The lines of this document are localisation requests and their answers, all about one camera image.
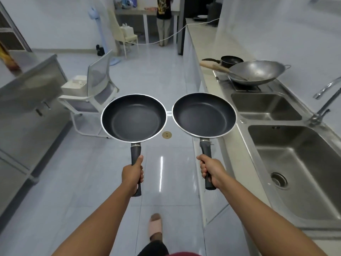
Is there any person's right forearm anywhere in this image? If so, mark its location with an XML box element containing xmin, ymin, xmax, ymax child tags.
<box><xmin>215</xmin><ymin>176</ymin><xmax>329</xmax><ymax>256</ymax></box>

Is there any person's right hand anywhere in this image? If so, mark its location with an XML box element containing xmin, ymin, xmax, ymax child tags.
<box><xmin>196</xmin><ymin>154</ymin><xmax>227</xmax><ymax>190</ymax></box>

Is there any black frying pan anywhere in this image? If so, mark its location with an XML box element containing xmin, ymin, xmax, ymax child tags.
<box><xmin>101</xmin><ymin>94</ymin><xmax>168</xmax><ymax>197</ymax></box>
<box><xmin>172</xmin><ymin>92</ymin><xmax>237</xmax><ymax>191</ymax></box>

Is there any person's left forearm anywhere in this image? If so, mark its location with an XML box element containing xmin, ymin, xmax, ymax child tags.
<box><xmin>48</xmin><ymin>186</ymin><xmax>134</xmax><ymax>256</ymax></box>

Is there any small steel sink basin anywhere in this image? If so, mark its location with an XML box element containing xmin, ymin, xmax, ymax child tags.
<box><xmin>230</xmin><ymin>93</ymin><xmax>303</xmax><ymax>121</ymax></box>

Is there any light blue standing fan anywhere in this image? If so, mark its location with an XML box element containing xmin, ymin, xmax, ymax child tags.
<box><xmin>88</xmin><ymin>7</ymin><xmax>121</xmax><ymax>66</ymax></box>

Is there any white box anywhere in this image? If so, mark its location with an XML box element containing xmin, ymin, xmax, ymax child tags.
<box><xmin>61</xmin><ymin>75</ymin><xmax>88</xmax><ymax>97</ymax></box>

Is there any steel wok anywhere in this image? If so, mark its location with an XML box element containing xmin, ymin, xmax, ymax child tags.
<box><xmin>228</xmin><ymin>60</ymin><xmax>291</xmax><ymax>87</ymax></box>

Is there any person's left hand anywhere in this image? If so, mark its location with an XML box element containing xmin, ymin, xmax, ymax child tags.
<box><xmin>121</xmin><ymin>155</ymin><xmax>144</xmax><ymax>197</ymax></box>

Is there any person's leg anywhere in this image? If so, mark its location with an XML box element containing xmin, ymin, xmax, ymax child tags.
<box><xmin>137</xmin><ymin>232</ymin><xmax>169</xmax><ymax>256</ymax></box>

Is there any large steel sink basin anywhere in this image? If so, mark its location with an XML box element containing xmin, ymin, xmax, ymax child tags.
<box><xmin>248</xmin><ymin>125</ymin><xmax>341</xmax><ymax>222</ymax></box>

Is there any grey desk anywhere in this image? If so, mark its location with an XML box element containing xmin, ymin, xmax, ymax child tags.
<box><xmin>115</xmin><ymin>7</ymin><xmax>180</xmax><ymax>43</ymax></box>

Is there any white mesh office chair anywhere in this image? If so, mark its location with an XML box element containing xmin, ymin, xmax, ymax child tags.
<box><xmin>58</xmin><ymin>50</ymin><xmax>120</xmax><ymax>138</ymax></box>

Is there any beige chair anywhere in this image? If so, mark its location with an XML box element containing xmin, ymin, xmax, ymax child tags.
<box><xmin>108</xmin><ymin>9</ymin><xmax>139</xmax><ymax>58</ymax></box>

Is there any window frame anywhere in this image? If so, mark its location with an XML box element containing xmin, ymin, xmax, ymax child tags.
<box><xmin>0</xmin><ymin>2</ymin><xmax>33</xmax><ymax>52</ymax></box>

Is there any chrome faucet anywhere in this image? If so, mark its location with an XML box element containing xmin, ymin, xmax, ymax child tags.
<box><xmin>306</xmin><ymin>77</ymin><xmax>341</xmax><ymax>126</ymax></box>

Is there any small black saucepan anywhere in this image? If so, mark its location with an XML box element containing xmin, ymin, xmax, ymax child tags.
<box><xmin>202</xmin><ymin>55</ymin><xmax>244</xmax><ymax>69</ymax></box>

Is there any person's maroon shirt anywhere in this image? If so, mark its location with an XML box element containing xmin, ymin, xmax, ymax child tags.
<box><xmin>166</xmin><ymin>251</ymin><xmax>203</xmax><ymax>256</ymax></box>

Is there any wooden-handled steel spatula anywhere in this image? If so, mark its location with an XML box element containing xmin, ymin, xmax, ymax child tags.
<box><xmin>199</xmin><ymin>61</ymin><xmax>249</xmax><ymax>81</ymax></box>

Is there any white kitchen counter cabinet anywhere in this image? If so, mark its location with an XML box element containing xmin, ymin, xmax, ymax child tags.
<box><xmin>183</xmin><ymin>18</ymin><xmax>267</xmax><ymax>256</ymax></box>

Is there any white bag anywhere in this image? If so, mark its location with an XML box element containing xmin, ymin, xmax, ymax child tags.
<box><xmin>120</xmin><ymin>22</ymin><xmax>134</xmax><ymax>38</ymax></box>

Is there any gas stove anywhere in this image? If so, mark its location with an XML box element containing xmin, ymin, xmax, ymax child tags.
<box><xmin>213</xmin><ymin>70</ymin><xmax>275</xmax><ymax>93</ymax></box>

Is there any stainless steel cabinet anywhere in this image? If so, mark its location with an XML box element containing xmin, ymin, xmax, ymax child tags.
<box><xmin>0</xmin><ymin>54</ymin><xmax>74</xmax><ymax>208</ymax></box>

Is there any person's pink slipper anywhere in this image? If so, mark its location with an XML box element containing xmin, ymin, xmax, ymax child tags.
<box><xmin>149</xmin><ymin>213</ymin><xmax>163</xmax><ymax>235</ymax></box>

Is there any white cable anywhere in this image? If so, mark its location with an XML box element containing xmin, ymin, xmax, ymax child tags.
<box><xmin>125</xmin><ymin>18</ymin><xmax>220</xmax><ymax>46</ymax></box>

